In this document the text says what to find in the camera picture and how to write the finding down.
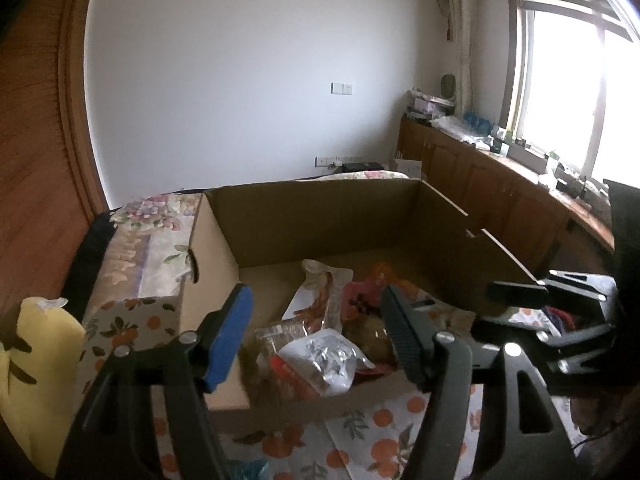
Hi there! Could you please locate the wooden headboard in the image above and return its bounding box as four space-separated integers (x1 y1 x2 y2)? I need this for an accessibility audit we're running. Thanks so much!
0 0 112 321

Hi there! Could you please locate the yellow plush pillow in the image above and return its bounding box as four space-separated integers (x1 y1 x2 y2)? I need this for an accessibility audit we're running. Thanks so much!
0 296 87 478

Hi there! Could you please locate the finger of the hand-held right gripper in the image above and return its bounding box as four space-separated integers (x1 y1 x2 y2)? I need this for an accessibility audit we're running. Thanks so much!
487 269 619 311
471 316 617 363

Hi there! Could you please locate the pale curtain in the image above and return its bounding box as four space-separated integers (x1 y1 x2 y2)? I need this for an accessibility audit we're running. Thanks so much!
440 0 488 113

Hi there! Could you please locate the orange fruit print bedsheet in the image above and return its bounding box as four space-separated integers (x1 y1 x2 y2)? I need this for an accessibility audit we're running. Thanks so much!
82 297 561 480

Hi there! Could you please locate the long white sausage packet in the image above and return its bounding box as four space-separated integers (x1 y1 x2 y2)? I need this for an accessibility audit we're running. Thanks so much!
281 259 354 336

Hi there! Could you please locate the pink snack packet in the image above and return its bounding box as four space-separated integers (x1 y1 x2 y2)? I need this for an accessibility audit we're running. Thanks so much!
342 280 388 326

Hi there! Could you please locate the red white snack packet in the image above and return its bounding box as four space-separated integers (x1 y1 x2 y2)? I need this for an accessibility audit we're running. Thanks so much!
267 355 321 401

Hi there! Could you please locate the window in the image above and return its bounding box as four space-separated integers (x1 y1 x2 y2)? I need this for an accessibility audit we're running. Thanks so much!
502 0 640 186

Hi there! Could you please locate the floral pillow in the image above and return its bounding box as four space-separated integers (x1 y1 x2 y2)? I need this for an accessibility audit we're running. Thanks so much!
317 170 411 182

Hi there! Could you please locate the orange snack packet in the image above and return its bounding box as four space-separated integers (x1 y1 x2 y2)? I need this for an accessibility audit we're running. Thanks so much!
367 261 406 288

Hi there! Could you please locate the wooden cabinet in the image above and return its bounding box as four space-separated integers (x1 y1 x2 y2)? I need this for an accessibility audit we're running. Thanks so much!
397 116 616 273

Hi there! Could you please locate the brown biscuit packet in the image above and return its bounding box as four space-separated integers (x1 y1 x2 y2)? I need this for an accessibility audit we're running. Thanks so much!
254 321 313 361

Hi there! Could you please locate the round brown bun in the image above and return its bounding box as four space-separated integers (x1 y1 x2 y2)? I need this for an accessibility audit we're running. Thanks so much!
345 317 398 368

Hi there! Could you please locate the floral quilt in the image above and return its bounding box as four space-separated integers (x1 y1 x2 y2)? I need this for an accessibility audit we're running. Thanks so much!
87 192 203 311

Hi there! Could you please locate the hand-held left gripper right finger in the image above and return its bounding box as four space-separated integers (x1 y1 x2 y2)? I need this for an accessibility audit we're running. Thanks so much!
381 284 581 480

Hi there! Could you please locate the brown cardboard box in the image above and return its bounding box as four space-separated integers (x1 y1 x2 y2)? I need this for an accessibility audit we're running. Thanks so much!
177 178 548 413

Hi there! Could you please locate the blue snack packet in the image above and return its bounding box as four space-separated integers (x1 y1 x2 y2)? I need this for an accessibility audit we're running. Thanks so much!
227 457 273 480

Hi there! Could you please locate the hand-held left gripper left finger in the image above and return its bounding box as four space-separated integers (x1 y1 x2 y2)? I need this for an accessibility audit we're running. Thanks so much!
55 284 254 480

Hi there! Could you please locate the clutter on cabinet top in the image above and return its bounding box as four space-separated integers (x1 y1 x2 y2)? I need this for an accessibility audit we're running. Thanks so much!
406 87 613 206

